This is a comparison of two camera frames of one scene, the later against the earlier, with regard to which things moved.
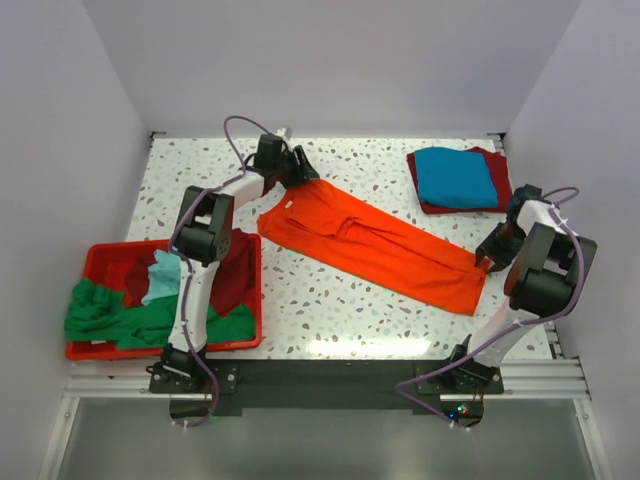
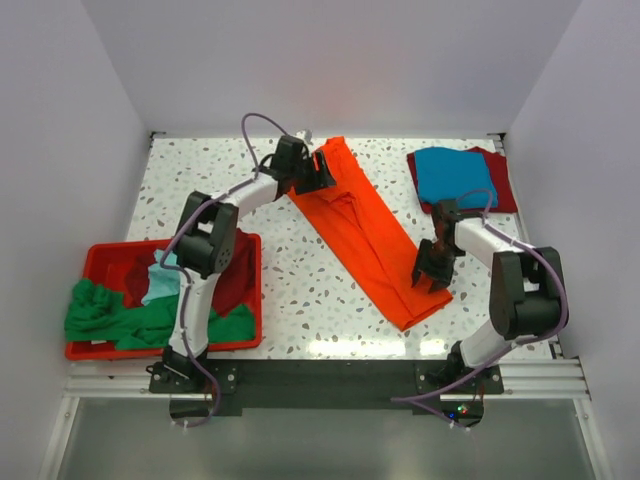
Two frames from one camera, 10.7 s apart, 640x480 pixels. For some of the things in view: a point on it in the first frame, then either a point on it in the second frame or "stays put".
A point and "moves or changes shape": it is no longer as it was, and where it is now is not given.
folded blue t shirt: [455, 178] stays put
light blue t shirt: [163, 277] stays put
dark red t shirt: [235, 280] stays put
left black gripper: [294, 167] → [310, 173]
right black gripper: [498, 245] → [435, 263]
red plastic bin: [107, 261] stays put
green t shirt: [96, 314] stays put
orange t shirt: [319, 217] moves or changes shape
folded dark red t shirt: [497, 169] stays put
